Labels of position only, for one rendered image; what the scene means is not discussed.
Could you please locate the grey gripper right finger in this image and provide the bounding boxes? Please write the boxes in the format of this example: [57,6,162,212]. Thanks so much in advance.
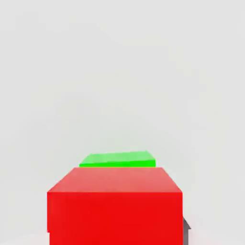
[182,216,206,245]

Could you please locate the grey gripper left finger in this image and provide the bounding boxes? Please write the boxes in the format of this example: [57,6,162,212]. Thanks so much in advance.
[28,230,51,245]

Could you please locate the small red cube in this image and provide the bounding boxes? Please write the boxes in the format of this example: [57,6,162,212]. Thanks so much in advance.
[46,167,184,245]

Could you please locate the small green cube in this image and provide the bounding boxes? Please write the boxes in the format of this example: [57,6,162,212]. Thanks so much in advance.
[78,150,156,168]

